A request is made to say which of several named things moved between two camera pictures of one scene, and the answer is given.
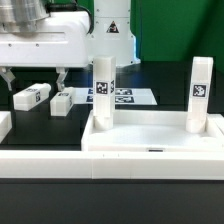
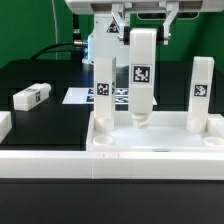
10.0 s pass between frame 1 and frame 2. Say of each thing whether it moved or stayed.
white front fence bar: stayed
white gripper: moved
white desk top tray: stayed
